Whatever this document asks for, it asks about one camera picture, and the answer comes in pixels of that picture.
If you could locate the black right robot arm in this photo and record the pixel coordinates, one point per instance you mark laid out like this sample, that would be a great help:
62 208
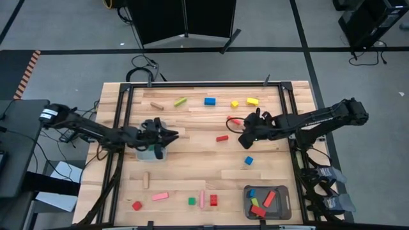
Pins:
319 119

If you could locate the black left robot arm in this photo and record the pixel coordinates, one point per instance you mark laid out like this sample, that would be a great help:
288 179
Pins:
89 129

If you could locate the natural wood bar block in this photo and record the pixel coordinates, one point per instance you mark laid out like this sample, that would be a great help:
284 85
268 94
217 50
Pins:
157 106
146 179

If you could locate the lime green bar block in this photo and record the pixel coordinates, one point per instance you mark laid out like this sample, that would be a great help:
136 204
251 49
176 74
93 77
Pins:
180 102
254 202

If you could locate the white sheet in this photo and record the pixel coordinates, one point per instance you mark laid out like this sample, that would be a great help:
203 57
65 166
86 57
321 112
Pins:
60 201

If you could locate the large yellow block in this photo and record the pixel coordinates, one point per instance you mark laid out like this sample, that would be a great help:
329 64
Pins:
252 101

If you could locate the black metal table frame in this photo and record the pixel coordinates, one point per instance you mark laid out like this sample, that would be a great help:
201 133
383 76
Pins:
207 85

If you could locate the dark grey plastic tray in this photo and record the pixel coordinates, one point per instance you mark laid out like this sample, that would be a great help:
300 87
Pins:
281 207

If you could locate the black equipment cabinet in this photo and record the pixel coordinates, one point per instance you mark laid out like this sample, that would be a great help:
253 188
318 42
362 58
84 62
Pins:
367 22

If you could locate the thin pink bar block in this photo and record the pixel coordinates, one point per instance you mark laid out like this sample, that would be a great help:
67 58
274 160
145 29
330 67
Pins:
201 198

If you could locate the red bar block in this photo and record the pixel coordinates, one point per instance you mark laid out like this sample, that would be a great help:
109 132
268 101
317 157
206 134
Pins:
222 138
234 120
257 211
269 199

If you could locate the red round block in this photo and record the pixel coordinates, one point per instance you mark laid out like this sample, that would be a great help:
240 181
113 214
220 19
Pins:
137 205

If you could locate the orange striped hazard tape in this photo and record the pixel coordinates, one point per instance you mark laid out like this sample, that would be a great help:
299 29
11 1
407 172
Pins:
27 75

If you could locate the blue bar block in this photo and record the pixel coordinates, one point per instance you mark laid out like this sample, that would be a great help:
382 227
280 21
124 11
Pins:
252 193

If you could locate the small yellow cube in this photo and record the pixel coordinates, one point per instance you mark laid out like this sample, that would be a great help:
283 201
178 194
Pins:
234 103

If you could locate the small blue cube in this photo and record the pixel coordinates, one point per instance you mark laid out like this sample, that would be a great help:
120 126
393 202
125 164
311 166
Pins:
249 160

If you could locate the red studded brick block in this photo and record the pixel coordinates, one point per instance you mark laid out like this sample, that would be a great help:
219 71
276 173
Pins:
213 200

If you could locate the black side table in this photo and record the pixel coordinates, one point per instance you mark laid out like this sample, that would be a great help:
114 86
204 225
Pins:
19 143

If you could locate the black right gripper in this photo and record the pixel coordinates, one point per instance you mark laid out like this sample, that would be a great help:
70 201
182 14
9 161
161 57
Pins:
257 127

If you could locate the black floor mat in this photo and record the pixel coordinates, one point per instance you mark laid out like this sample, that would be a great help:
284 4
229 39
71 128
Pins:
12 73

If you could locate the black partition panel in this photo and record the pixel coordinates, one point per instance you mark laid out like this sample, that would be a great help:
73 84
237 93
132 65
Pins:
159 19

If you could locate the large blue block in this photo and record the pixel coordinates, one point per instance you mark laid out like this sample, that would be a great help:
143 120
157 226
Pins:
210 101

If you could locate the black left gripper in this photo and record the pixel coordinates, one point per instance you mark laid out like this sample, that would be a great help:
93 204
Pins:
148 134

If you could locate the black power adapter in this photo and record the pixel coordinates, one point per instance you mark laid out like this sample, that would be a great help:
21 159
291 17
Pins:
68 135

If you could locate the light grey plastic tray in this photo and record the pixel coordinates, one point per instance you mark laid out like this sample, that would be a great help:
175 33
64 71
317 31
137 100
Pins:
145 156

